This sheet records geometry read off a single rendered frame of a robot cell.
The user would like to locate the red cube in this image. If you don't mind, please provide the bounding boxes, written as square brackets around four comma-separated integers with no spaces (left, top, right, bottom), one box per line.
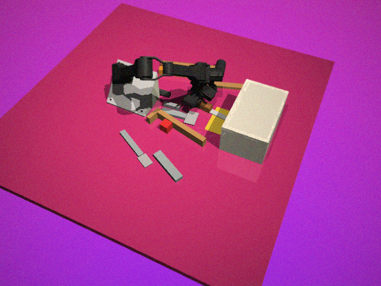
[160,119,173,134]

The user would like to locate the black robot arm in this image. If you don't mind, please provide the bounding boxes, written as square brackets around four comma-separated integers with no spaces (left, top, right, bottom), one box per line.
[112,57,223,101]

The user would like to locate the black-handled metal rod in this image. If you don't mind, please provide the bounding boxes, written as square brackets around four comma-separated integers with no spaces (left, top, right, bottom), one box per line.
[159,89,171,97]

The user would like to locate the orange rod with dark cylindrical end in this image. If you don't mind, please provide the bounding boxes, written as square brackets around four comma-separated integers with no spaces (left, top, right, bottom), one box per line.
[163,60,226,76]

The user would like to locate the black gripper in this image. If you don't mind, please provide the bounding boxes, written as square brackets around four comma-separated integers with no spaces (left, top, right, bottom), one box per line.
[182,81,214,108]

